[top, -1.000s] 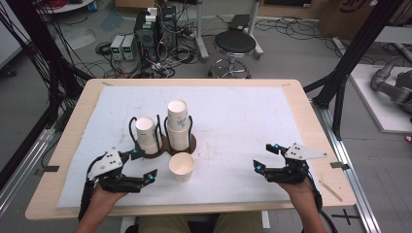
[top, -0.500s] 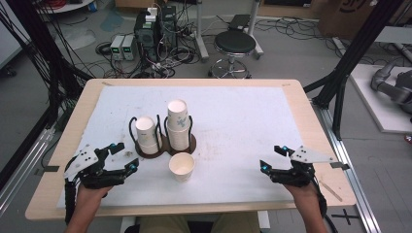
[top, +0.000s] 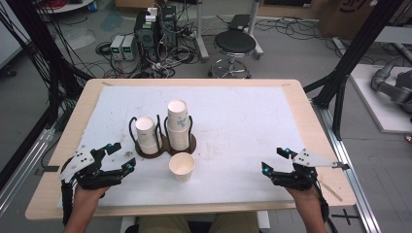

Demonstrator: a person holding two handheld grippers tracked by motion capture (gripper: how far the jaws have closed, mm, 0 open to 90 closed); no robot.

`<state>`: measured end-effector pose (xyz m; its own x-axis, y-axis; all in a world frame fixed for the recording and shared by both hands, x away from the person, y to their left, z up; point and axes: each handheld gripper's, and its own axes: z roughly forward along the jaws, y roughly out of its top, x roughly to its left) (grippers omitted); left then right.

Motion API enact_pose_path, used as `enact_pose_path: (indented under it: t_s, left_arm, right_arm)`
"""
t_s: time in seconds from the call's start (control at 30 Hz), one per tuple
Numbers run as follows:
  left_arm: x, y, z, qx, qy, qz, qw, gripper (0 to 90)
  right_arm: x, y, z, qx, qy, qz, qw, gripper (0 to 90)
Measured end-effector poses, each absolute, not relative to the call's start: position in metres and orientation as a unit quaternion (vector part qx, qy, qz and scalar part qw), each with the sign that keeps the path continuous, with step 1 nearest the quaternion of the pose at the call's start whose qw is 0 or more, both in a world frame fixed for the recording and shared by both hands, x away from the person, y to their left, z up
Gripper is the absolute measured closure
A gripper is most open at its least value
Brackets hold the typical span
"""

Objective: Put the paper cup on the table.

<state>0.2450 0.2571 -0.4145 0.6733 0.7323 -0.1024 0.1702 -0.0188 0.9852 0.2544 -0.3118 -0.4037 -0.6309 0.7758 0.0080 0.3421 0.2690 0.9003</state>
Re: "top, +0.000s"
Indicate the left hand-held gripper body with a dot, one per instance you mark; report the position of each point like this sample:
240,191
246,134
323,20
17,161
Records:
85,171

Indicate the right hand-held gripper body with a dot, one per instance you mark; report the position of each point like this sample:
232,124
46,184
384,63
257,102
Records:
298,178

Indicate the short stack of paper cups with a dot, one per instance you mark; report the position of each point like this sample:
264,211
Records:
148,140

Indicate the single white paper cup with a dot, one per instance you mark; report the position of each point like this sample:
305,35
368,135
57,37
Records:
181,173

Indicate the dark double cup holder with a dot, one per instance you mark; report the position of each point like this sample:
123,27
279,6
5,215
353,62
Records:
193,144

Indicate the person's right hand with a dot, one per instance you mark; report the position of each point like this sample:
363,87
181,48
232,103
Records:
302,196

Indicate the person's left hand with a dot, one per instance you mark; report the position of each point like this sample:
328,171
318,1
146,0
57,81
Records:
89,195

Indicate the thin wooden stick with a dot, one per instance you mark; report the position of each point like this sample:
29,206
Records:
331,191

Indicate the black tape strip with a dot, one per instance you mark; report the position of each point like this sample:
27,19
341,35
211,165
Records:
48,169

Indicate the light wooden table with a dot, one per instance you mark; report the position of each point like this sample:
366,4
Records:
324,123

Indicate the white table mat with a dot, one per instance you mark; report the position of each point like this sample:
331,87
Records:
226,129

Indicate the person's right leg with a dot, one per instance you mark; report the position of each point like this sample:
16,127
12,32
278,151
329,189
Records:
238,223

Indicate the person's leg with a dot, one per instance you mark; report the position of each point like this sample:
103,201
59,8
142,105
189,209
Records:
238,223
165,225

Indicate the tall stack of paper cups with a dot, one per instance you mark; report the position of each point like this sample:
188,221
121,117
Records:
178,129

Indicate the person's left leg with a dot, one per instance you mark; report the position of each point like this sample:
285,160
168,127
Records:
165,225

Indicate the grey bench power supply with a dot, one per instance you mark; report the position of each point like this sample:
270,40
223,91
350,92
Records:
129,48
116,48

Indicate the white platform board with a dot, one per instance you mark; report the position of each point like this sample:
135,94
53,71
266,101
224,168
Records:
379,110

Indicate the black computer tower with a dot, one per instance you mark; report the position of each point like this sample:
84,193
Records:
150,35

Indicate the black round stool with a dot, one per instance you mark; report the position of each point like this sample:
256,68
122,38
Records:
234,43

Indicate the white stand leg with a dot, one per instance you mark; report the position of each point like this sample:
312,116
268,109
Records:
201,35
255,32

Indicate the black flat device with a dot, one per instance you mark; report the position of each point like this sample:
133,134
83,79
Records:
239,22

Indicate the brown cardboard box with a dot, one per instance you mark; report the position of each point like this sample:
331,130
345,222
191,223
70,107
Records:
350,16

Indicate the aluminium floor rail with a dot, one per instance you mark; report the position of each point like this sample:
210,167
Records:
22,174
353,181

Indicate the black metal frame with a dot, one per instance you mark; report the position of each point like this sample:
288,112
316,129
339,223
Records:
48,48
350,58

